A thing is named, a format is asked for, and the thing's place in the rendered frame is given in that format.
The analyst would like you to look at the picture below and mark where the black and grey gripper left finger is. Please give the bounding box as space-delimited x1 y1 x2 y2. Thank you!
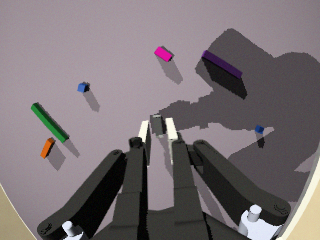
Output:
37 121 151 240

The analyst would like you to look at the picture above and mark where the magenta rod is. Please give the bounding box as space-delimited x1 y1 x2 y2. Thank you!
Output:
154 47 172 62

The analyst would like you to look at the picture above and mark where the green rod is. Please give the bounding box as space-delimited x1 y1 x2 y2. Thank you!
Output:
31 103 68 143

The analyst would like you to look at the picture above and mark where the orange rod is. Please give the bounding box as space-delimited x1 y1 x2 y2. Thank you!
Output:
40 138 54 159

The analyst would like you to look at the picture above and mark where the purple rod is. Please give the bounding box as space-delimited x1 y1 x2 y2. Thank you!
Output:
201 50 242 79

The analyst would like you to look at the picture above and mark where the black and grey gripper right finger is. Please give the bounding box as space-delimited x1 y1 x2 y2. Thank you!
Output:
166 118 291 240

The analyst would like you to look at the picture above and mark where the grey rod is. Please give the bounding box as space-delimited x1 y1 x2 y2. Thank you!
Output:
153 115 163 138

